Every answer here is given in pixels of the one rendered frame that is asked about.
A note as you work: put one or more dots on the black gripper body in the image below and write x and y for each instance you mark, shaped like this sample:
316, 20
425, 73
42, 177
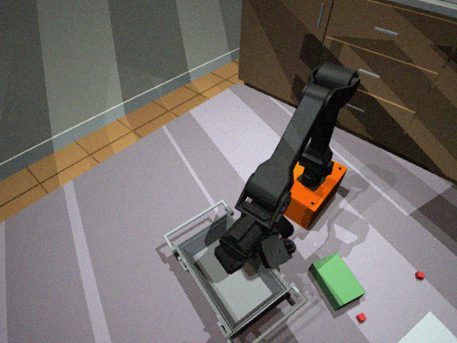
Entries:
231, 265

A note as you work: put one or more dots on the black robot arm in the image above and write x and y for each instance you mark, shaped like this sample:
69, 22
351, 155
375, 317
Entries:
329, 88

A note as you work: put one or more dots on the green rectangular box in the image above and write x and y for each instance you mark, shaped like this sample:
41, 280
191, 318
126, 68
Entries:
336, 281

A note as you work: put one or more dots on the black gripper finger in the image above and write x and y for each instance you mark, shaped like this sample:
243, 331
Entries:
251, 258

